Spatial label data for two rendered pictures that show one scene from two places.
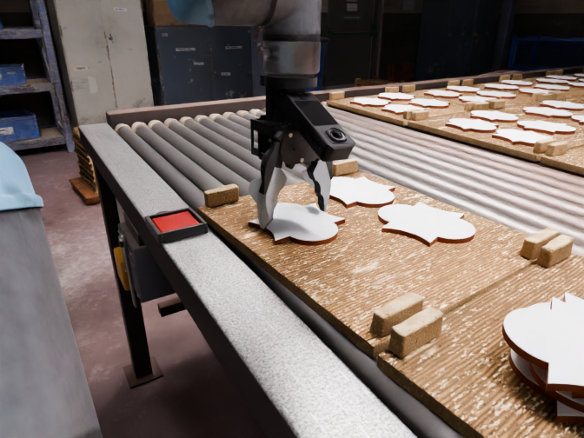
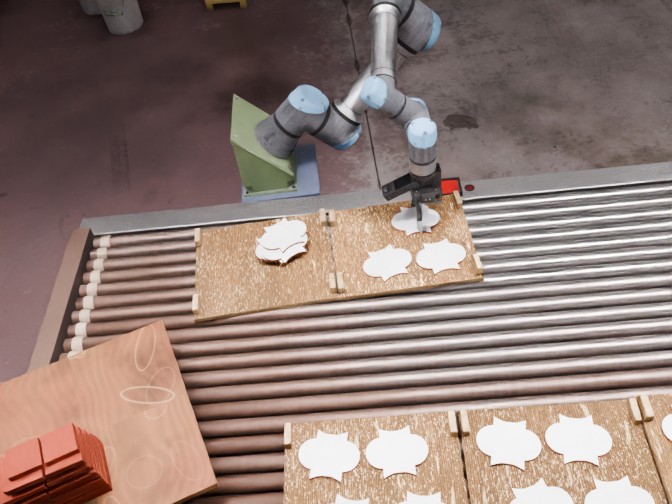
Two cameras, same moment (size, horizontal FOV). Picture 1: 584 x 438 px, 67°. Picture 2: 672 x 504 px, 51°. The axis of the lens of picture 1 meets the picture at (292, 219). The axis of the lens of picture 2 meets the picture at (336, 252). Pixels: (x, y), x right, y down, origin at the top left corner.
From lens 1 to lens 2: 2.24 m
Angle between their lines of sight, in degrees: 93
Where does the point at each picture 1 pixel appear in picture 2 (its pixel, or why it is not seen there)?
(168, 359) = not seen: hidden behind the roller
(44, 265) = (296, 116)
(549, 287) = (320, 270)
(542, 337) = (294, 226)
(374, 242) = (383, 239)
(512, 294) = (325, 257)
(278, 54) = not seen: hidden behind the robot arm
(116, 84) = not seen: outside the picture
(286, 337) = (352, 203)
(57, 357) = (288, 121)
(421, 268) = (355, 242)
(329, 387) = (327, 205)
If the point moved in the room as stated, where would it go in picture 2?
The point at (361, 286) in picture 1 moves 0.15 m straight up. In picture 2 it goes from (356, 221) to (352, 185)
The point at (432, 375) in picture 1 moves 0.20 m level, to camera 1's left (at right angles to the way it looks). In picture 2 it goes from (310, 217) to (341, 178)
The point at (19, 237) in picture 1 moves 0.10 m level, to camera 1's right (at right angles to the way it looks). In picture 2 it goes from (295, 111) to (279, 129)
